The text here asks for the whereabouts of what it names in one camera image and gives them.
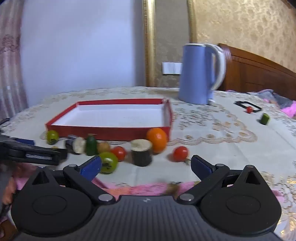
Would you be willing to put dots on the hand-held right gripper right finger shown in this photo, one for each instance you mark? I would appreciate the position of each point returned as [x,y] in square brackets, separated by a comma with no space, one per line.
[201,168]

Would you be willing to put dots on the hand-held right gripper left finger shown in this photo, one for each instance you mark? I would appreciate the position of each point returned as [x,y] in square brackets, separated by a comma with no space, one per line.
[91,168]

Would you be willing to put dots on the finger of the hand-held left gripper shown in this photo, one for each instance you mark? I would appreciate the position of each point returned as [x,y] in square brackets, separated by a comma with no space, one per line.
[46,155]
[25,141]

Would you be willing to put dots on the large green tomato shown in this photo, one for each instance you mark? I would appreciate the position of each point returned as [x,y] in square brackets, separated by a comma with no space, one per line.
[108,162]

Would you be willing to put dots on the small green tomato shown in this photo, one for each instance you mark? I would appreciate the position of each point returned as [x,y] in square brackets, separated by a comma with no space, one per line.
[52,137]

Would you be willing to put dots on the dark eggplant piece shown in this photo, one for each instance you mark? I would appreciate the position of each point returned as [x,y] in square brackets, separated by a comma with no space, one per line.
[77,145]

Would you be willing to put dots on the red cardboard box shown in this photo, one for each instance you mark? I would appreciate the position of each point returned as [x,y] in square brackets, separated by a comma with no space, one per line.
[111,133]

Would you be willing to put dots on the orange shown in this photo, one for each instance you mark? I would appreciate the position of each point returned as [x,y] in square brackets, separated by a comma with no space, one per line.
[157,140]

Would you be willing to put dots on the thick cucumber chunk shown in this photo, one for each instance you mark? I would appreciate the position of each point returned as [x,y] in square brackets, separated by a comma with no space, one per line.
[141,153]

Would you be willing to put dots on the small green cucumber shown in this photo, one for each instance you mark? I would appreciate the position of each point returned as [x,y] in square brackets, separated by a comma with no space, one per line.
[91,145]

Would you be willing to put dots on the brown longan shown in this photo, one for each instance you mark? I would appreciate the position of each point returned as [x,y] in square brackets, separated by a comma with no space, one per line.
[103,147]

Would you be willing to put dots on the dried tomato calyx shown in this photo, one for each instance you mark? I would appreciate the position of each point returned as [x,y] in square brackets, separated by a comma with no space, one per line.
[171,188]

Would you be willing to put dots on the lace embroidered tablecloth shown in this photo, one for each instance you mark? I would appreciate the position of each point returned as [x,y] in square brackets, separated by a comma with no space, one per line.
[208,129]

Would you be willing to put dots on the tiny red cherry tomato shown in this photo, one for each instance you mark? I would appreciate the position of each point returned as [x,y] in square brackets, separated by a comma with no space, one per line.
[249,109]

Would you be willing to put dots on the short green cucumber piece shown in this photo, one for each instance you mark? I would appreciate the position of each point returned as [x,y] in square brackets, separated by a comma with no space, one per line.
[265,119]

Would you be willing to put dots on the pink patterned curtain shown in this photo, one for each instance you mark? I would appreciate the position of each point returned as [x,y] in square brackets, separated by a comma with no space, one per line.
[10,58]

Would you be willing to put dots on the blue electric kettle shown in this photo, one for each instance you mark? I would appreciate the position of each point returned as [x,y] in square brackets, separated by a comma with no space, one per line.
[196,74]

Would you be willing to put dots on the grey bedding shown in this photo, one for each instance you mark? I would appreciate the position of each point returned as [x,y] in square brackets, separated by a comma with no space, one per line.
[272,96]

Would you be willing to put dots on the pink fluffy cloth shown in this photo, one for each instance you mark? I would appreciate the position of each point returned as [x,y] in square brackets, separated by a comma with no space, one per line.
[290,110]

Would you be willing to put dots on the wooden bed headboard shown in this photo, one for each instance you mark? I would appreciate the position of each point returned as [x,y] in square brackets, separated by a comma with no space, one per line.
[254,71]

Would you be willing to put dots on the wide gold moulding strip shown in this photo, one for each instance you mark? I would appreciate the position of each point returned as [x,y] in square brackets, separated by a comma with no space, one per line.
[149,44]

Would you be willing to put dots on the narrow gold moulding strip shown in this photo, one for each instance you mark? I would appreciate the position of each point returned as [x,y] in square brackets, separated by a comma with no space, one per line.
[192,20]

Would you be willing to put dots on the black rectangular frame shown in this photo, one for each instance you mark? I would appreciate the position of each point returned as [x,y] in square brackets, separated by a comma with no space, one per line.
[240,103]

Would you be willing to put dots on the white wall switch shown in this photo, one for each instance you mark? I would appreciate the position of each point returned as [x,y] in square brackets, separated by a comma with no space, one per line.
[171,68]

